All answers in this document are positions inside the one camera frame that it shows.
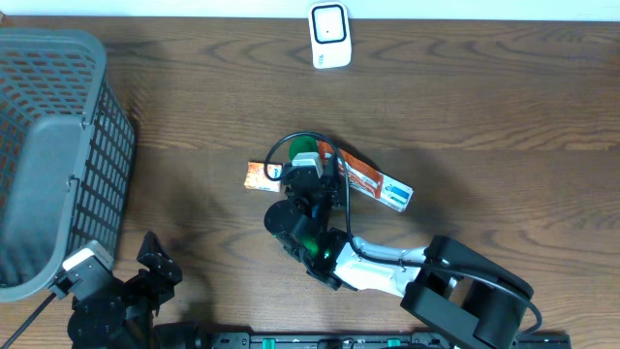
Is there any green lid jar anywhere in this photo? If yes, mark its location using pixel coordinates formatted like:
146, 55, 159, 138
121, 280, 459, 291
289, 136, 319, 161

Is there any black left camera cable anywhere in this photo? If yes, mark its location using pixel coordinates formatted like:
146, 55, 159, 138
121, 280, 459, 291
0, 291, 57, 349

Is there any grey plastic basket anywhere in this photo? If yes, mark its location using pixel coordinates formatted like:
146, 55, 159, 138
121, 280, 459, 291
1, 28, 137, 302

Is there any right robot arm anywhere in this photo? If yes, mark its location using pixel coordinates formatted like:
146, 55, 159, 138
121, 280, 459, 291
264, 165, 534, 348

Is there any white Panadol box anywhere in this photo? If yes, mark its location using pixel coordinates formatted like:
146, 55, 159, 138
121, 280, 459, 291
375, 173, 415, 212

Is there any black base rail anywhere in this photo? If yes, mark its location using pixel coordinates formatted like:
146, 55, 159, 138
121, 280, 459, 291
207, 331, 573, 349

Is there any red Top chocolate bar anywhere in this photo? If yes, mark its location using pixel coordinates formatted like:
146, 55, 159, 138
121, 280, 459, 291
318, 141, 384, 200

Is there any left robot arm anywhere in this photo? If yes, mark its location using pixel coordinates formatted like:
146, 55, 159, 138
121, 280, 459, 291
63, 232, 211, 348

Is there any white barcode scanner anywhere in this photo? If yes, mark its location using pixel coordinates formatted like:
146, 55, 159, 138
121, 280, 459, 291
308, 1, 353, 70

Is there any orange snack packet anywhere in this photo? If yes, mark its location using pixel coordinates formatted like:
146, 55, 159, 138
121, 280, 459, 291
244, 162, 281, 193

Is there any black camera cable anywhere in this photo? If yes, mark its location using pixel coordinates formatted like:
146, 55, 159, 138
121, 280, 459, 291
0, 291, 57, 349
263, 131, 543, 338

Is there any black right camera cable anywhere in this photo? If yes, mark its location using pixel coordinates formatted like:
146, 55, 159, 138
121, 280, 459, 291
263, 131, 543, 338

